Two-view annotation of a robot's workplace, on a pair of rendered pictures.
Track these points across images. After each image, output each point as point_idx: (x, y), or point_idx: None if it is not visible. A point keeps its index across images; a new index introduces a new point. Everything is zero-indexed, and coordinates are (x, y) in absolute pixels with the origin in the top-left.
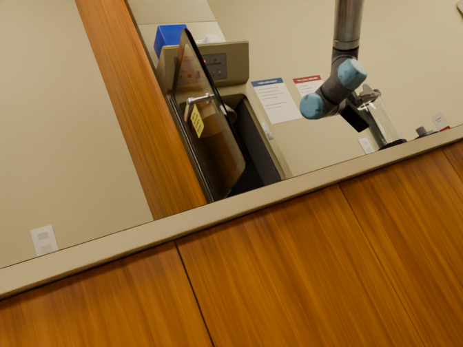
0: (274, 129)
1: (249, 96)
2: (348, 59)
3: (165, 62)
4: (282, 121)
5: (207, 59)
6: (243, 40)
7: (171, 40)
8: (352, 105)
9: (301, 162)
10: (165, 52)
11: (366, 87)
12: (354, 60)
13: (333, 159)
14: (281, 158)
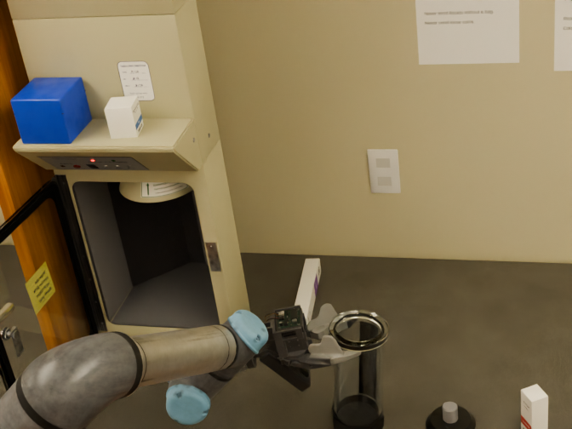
0: (420, 78)
1: (198, 191)
2: (173, 397)
3: (25, 157)
4: (454, 62)
5: (97, 159)
6: (162, 150)
7: (29, 134)
8: (273, 363)
9: (451, 164)
10: (19, 153)
11: (328, 342)
12: (186, 398)
13: (546, 177)
14: (223, 300)
